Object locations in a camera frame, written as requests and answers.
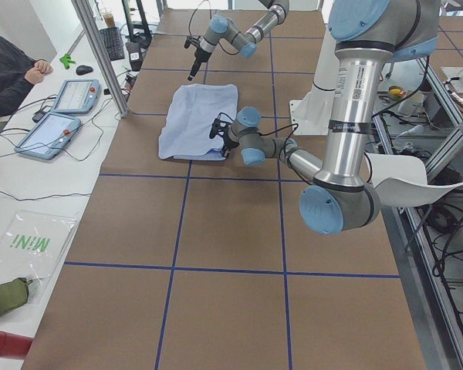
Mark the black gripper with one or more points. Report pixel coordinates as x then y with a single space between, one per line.
228 141
198 56

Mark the light blue striped shirt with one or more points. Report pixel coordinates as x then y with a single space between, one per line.
192 111

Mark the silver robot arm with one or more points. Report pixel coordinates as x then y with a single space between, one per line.
245 43
368 35

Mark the person's hand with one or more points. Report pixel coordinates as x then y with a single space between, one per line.
40 71

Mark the black keyboard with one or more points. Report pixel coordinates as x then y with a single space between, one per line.
113 43

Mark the black computer mouse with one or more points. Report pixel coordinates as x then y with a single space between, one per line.
82 70

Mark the far blue teach pendant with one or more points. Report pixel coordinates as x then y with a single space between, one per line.
77 96

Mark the blue teach pendant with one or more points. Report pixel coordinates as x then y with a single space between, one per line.
77 96
49 136

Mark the green plastic clamp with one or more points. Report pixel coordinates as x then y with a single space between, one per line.
66 60

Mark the near blue teach pendant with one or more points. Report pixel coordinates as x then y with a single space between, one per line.
49 136

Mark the person in black jacket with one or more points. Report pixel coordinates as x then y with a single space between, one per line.
18 75

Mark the white MINI plastic bag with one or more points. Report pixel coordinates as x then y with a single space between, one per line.
31 248

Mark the olive green pouch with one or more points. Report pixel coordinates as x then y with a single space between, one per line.
14 294

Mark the red cylinder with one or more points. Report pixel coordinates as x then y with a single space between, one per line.
13 346

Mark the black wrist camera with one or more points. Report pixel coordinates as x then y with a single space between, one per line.
218 127
192 40

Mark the white camera stand pedestal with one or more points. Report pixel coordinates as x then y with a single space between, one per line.
313 112

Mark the aluminium frame post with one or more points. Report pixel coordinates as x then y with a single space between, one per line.
85 15

